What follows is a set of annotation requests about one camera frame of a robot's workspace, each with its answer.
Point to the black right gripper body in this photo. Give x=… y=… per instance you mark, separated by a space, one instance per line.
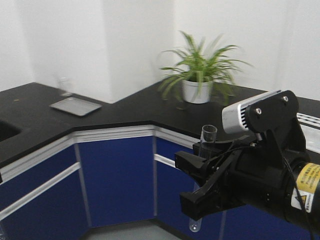
x=265 y=171

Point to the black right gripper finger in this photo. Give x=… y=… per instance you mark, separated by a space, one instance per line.
x=204 y=160
x=213 y=195

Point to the tall clear test tube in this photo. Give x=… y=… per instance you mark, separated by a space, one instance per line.
x=207 y=140

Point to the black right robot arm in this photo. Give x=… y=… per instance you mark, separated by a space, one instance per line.
x=309 y=183

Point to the silver metal tray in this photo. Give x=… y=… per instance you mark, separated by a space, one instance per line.
x=76 y=106

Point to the white plant pot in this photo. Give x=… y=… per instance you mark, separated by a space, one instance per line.
x=196 y=92

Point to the green potted plant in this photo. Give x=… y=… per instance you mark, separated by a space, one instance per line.
x=202 y=63

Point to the blue lab cabinet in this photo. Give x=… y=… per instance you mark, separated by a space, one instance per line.
x=112 y=176

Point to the clear glass beaker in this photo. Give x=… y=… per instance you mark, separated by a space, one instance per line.
x=65 y=86

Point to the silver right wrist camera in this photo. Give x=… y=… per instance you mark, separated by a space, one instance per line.
x=233 y=116

